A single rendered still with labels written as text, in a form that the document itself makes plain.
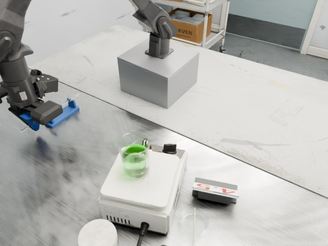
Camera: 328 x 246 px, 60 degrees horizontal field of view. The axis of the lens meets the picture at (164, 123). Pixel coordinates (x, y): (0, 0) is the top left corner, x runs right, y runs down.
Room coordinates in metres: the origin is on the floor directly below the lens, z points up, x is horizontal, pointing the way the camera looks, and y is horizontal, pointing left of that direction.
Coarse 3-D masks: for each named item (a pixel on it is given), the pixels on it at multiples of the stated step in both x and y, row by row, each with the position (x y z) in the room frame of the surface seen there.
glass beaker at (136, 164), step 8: (128, 136) 0.37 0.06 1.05; (136, 136) 0.37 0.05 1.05; (144, 136) 0.36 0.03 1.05; (120, 144) 0.35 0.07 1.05; (128, 144) 0.36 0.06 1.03; (144, 144) 0.36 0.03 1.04; (120, 152) 0.33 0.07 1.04; (128, 152) 0.32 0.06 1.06; (136, 152) 0.32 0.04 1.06; (144, 152) 0.33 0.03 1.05; (128, 160) 0.32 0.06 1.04; (136, 160) 0.32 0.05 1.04; (144, 160) 0.33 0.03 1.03; (128, 168) 0.32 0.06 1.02; (136, 168) 0.32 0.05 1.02; (144, 168) 0.33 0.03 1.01; (128, 176) 0.32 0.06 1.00; (136, 176) 0.32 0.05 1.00; (144, 176) 0.33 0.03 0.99
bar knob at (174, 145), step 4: (164, 144) 0.43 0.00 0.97; (168, 144) 0.43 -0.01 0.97; (172, 144) 0.44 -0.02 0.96; (176, 144) 0.44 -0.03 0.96; (164, 148) 0.43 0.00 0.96; (168, 148) 0.43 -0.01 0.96; (172, 148) 0.43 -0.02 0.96; (164, 152) 0.42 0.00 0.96; (168, 152) 0.42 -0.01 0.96; (172, 152) 0.42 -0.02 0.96; (176, 152) 0.42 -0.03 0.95
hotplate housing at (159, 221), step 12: (180, 168) 0.37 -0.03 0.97; (180, 180) 0.36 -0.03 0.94; (108, 204) 0.29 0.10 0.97; (120, 204) 0.28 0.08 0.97; (132, 204) 0.28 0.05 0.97; (168, 204) 0.28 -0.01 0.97; (108, 216) 0.29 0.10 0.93; (120, 216) 0.28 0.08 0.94; (132, 216) 0.28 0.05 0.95; (144, 216) 0.27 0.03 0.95; (156, 216) 0.26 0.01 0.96; (168, 216) 0.26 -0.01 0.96; (144, 228) 0.26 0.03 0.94; (156, 228) 0.27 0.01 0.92; (168, 228) 0.26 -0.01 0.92
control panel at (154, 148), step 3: (150, 144) 0.47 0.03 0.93; (153, 144) 0.47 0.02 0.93; (153, 147) 0.45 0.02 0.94; (156, 147) 0.45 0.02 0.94; (159, 147) 0.45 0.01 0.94; (162, 147) 0.45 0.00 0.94; (153, 150) 0.43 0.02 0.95; (156, 150) 0.43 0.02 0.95; (159, 150) 0.43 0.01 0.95; (177, 150) 0.44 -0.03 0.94; (180, 150) 0.45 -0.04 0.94; (183, 150) 0.45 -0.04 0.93; (165, 153) 0.42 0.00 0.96; (177, 153) 0.42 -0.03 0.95; (180, 153) 0.43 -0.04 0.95; (183, 153) 0.43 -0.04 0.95; (180, 156) 0.41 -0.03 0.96
